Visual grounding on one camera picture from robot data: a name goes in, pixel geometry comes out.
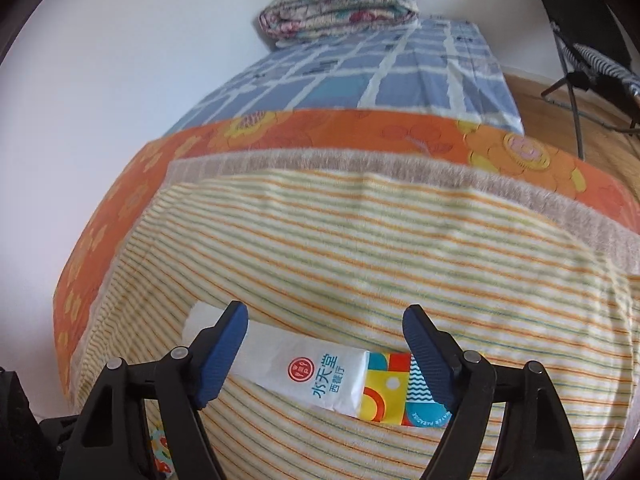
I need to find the white paper packet colourful end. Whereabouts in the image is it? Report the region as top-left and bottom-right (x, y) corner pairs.
(181, 302), (453, 428)

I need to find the folded floral quilt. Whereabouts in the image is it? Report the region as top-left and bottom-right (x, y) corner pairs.
(258, 0), (422, 51)

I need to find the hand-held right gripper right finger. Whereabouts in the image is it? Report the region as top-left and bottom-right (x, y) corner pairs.
(403, 304), (585, 480)

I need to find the blue checked bedsheet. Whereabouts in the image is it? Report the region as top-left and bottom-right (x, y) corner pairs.
(167, 16), (525, 136)

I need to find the teal fruit print packet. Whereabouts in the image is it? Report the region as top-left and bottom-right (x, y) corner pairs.
(149, 422), (173, 480)

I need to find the striped towel blanket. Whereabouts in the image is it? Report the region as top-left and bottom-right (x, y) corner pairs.
(70, 147), (640, 480)

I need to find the black white striped cushion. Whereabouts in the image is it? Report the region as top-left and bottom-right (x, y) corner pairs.
(552, 20), (640, 101)

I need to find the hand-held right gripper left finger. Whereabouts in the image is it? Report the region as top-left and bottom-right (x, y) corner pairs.
(59, 301), (250, 480)

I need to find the orange floral bedsheet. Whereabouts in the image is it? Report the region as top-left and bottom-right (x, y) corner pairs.
(52, 110), (640, 396)

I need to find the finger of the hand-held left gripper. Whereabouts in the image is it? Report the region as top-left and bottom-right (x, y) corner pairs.
(39, 416), (81, 480)

